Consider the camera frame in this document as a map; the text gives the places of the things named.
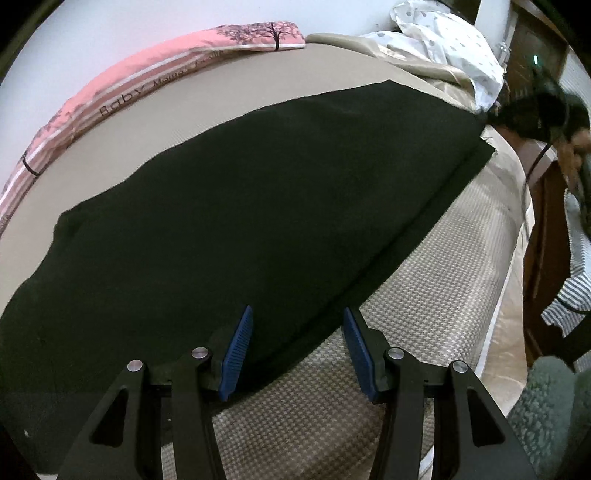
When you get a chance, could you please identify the black pants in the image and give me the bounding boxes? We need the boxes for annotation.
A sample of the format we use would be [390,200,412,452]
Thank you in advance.
[0,79,494,476]

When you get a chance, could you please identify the pink striped printed blanket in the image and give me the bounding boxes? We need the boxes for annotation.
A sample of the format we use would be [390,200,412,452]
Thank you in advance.
[0,20,307,232]

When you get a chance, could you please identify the woven beige bed mat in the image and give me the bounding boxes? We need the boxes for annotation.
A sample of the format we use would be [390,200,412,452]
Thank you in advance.
[0,41,532,480]

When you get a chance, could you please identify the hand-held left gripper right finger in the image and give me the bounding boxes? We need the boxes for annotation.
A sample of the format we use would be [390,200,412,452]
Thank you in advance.
[342,306,539,480]

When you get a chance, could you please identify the beige mattress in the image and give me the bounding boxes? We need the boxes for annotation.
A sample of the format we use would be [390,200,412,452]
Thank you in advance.
[431,124,536,462]

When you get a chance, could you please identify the black cable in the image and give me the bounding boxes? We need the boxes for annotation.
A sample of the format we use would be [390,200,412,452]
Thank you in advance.
[525,136,557,185]

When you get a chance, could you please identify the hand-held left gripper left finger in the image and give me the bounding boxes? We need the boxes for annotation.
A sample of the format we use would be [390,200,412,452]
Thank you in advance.
[55,305,254,480]

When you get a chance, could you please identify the brown wooden cabinet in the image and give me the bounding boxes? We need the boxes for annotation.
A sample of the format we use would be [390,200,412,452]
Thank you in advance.
[501,0,591,370]

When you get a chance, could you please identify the green fleece garment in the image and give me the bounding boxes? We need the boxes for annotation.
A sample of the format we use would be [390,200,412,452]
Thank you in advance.
[507,354,591,480]

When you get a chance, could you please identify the striped grey white shirt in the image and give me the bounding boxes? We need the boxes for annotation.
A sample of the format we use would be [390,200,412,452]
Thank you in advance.
[539,187,591,340]

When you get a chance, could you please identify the person's right hand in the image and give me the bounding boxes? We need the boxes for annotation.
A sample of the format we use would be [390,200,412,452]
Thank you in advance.
[556,126,591,188]

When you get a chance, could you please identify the beige satin quilt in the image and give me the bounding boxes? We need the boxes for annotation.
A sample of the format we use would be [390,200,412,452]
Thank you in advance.
[307,32,481,112]

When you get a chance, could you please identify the white polka-dot cloth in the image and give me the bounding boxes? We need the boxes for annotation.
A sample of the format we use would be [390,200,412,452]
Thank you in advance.
[359,0,507,112]

